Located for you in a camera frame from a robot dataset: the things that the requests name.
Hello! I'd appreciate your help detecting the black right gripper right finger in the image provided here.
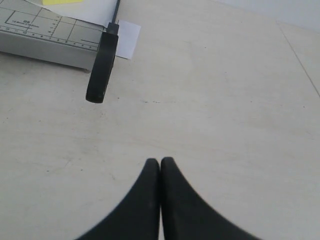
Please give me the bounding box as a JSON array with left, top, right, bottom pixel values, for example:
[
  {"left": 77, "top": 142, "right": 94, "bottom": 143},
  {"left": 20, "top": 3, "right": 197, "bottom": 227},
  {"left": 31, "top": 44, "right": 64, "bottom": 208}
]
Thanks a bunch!
[{"left": 161, "top": 157, "right": 257, "bottom": 240}]

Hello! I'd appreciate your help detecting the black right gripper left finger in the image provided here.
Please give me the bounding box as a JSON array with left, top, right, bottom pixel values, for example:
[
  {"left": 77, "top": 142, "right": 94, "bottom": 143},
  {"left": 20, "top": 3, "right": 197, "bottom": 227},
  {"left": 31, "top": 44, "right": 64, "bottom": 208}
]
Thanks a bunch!
[{"left": 79, "top": 158, "right": 160, "bottom": 240}]

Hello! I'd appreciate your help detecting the yellow cube block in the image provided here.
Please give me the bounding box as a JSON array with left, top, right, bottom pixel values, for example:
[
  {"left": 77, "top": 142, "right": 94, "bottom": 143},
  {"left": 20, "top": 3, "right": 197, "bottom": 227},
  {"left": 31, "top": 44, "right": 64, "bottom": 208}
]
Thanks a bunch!
[{"left": 41, "top": 0, "right": 83, "bottom": 6}]

